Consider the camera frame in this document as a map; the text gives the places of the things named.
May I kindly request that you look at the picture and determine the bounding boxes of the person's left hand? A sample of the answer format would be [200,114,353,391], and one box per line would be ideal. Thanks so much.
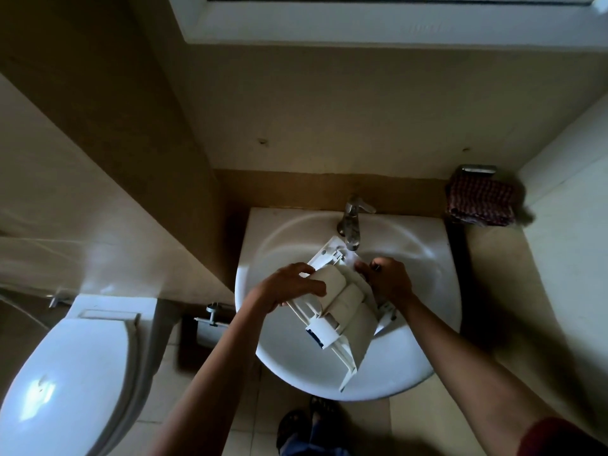
[246,262,327,315]

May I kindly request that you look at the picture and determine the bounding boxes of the person's right hand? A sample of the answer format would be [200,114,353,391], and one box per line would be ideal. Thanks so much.
[355,256,415,312]

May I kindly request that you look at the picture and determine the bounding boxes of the red checkered cloth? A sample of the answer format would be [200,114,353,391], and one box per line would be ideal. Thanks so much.
[445,174,517,227]

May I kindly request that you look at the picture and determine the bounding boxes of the person's right forearm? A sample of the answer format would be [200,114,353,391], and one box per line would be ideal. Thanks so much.
[401,298,557,456]

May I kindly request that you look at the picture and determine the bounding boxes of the person's left forearm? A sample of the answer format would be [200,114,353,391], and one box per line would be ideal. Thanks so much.
[149,303,265,456]

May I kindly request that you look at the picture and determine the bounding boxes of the metal faucet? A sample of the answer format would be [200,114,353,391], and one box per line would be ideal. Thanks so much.
[337,196,377,251]

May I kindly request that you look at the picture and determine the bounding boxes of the white ceramic sink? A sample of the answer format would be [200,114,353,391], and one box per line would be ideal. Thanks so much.
[235,207,462,402]

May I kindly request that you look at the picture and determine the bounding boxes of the metal toilet paper holder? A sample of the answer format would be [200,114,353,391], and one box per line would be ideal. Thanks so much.
[193,302,234,350]

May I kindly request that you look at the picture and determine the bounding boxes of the black right sandal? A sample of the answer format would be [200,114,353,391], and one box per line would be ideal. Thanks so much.
[308,396,341,431]

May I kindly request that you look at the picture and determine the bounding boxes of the blue jeans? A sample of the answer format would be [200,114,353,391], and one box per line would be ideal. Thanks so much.
[280,429,352,456]

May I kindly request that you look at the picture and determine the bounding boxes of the dark red shirt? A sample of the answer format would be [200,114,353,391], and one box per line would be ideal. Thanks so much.
[516,416,608,456]

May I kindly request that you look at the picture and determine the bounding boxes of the white toilet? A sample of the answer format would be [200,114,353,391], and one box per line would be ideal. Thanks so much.
[0,294,158,456]

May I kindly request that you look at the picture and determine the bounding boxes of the white framed mirror cabinet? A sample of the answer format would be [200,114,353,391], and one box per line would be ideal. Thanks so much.
[166,0,608,52]

